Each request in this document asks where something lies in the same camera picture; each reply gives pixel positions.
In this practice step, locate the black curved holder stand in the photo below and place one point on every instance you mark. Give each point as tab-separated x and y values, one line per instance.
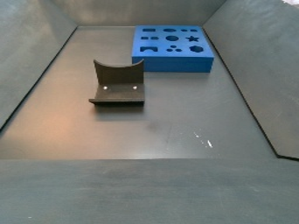
120	84

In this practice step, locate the blue shape sorter block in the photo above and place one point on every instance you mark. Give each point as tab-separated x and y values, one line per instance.
172	48

